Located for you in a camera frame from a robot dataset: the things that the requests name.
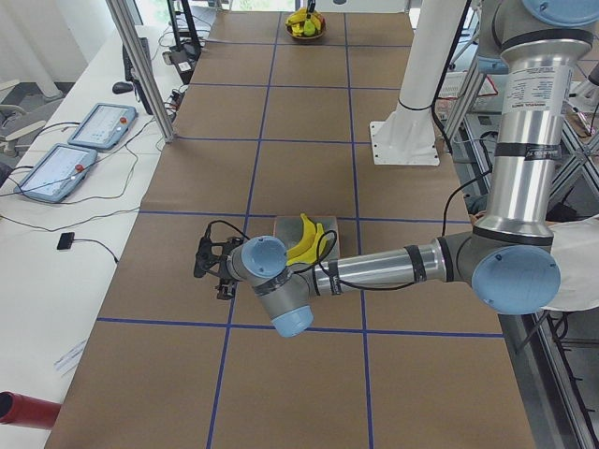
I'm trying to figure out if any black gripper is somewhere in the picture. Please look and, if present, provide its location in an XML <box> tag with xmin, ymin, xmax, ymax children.
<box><xmin>215</xmin><ymin>253</ymin><xmax>240</xmax><ymax>299</ymax></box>

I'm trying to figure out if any yellow banana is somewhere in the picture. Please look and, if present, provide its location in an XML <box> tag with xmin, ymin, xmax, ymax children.
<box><xmin>286</xmin><ymin>223</ymin><xmax>328</xmax><ymax>266</ymax></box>
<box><xmin>285</xmin><ymin>7</ymin><xmax>326</xmax><ymax>31</ymax></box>
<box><xmin>287</xmin><ymin>213</ymin><xmax>316</xmax><ymax>263</ymax></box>

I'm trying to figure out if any grey square plate orange rim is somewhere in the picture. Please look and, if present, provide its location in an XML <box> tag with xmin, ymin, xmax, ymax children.
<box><xmin>274</xmin><ymin>213</ymin><xmax>339</xmax><ymax>265</ymax></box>

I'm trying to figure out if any woven wicker fruit basket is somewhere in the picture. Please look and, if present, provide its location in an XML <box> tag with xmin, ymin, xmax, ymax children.
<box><xmin>285</xmin><ymin>21</ymin><xmax>328</xmax><ymax>42</ymax></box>

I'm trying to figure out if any small black box device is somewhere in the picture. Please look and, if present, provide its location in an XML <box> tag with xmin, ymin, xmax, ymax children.
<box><xmin>56</xmin><ymin>232</ymin><xmax>75</xmax><ymax>251</ymax></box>

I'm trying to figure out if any far blue teach pendant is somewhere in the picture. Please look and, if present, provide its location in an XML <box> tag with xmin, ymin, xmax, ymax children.
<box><xmin>67</xmin><ymin>103</ymin><xmax>138</xmax><ymax>151</ymax></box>

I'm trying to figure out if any blue teach pendant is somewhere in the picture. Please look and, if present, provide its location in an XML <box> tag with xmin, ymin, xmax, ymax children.
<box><xmin>13</xmin><ymin>144</ymin><xmax>97</xmax><ymax>203</ymax></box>
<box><xmin>67</xmin><ymin>103</ymin><xmax>138</xmax><ymax>151</ymax></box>

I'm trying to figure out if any near blue teach pendant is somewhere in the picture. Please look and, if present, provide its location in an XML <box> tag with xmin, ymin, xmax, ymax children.
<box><xmin>13</xmin><ymin>144</ymin><xmax>97</xmax><ymax>203</ymax></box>

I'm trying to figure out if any black computer mouse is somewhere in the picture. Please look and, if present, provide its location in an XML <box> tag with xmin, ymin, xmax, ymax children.
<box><xmin>111</xmin><ymin>81</ymin><xmax>135</xmax><ymax>94</ymax></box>

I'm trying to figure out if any red cylinder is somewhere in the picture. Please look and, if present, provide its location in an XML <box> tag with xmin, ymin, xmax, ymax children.
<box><xmin>1</xmin><ymin>391</ymin><xmax>62</xmax><ymax>430</ymax></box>

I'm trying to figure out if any person in white shirt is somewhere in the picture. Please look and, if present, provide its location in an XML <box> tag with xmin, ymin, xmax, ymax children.
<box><xmin>467</xmin><ymin>196</ymin><xmax>599</xmax><ymax>311</ymax></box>

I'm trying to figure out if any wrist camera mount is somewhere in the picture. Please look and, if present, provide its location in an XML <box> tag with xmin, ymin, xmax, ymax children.
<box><xmin>193</xmin><ymin>220</ymin><xmax>249</xmax><ymax>280</ymax></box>

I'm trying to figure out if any aluminium frame post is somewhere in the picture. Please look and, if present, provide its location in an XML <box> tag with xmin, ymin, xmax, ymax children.
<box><xmin>106</xmin><ymin>0</ymin><xmax>175</xmax><ymax>143</ymax></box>

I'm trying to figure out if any white camera mast base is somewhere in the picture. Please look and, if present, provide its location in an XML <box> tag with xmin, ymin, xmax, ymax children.
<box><xmin>370</xmin><ymin>0</ymin><xmax>469</xmax><ymax>167</ymax></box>

